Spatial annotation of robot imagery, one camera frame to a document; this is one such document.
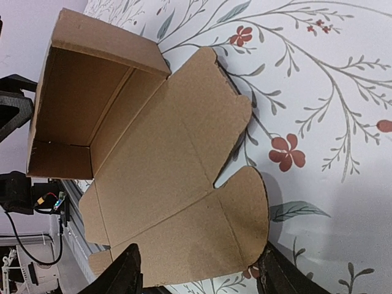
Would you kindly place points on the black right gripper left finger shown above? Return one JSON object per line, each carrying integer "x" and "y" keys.
{"x": 122, "y": 276}

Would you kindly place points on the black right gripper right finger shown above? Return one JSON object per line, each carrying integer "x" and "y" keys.
{"x": 277, "y": 275}

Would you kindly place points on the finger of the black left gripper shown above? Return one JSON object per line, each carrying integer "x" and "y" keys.
{"x": 16, "y": 109}

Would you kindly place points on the brown cardboard box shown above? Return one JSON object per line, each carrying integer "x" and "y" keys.
{"x": 153, "y": 143}

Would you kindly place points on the floral patterned table mat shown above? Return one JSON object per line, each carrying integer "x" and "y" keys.
{"x": 318, "y": 74}

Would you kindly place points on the aluminium front rail frame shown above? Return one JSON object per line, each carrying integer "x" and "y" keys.
{"x": 75, "y": 231}

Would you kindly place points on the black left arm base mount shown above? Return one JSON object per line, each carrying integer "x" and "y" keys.
{"x": 20, "y": 195}

